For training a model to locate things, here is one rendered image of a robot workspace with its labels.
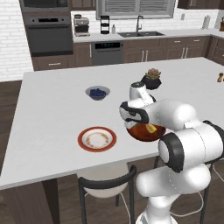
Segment grey bowl with blue inside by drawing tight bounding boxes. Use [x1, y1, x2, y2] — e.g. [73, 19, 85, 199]
[85, 85, 111, 102]

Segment yellow lemon wedge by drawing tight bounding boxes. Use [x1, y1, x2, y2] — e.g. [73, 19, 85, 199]
[146, 124, 157, 134]

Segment red-rimmed white plate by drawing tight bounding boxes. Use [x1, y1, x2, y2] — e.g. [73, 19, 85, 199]
[77, 126, 117, 153]

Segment dark red plate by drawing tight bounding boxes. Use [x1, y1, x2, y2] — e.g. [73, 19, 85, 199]
[125, 122, 167, 143]

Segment succulent in black pot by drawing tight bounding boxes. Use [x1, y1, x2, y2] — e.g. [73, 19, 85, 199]
[140, 67, 163, 91]

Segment grey dishwasher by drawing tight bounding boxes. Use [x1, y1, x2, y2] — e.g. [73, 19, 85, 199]
[91, 41, 124, 67]

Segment brown base cupboards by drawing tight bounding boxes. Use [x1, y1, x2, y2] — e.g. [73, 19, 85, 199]
[122, 36, 212, 65]
[31, 42, 93, 72]
[205, 34, 224, 67]

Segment dark sink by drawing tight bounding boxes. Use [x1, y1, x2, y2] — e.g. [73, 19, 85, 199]
[117, 30, 165, 39]

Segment silver coffee machine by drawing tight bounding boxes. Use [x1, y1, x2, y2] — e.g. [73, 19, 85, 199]
[73, 13, 91, 38]

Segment black tap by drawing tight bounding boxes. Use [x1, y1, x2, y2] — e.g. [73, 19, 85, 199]
[135, 15, 144, 33]

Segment window with grey blinds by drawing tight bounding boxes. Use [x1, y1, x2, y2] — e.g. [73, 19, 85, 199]
[95, 0, 178, 20]

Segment black microwave oven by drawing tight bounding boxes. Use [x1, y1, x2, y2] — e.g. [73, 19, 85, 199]
[19, 0, 70, 13]

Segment white paper towel roll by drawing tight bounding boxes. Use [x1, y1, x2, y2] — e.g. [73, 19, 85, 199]
[201, 15, 212, 31]

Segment black wire stand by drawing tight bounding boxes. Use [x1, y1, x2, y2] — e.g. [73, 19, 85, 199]
[100, 15, 111, 35]

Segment black wall oven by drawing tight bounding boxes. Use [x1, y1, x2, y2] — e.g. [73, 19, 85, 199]
[22, 11, 74, 57]

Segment brown wall cupboards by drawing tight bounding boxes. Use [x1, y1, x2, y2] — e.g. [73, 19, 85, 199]
[177, 0, 224, 11]
[68, 0, 97, 11]

